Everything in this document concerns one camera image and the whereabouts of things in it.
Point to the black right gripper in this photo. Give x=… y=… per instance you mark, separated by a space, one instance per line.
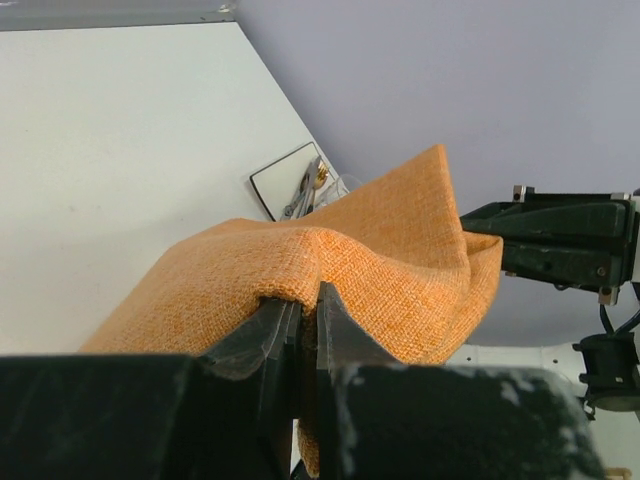
x=583 y=241

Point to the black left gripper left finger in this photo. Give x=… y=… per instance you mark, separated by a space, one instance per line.
x=226 y=413

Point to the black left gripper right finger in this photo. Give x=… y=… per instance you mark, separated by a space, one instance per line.
x=378 y=418

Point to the orange cloth napkin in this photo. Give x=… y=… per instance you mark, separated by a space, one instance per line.
x=394 y=248

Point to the clear drinking glass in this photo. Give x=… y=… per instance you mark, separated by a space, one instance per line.
x=341 y=187

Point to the silver table knife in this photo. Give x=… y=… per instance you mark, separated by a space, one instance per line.
x=304 y=189

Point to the gold fork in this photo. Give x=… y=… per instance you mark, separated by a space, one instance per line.
x=319 y=181

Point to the white square plate black rim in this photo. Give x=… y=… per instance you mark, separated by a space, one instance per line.
x=276 y=183

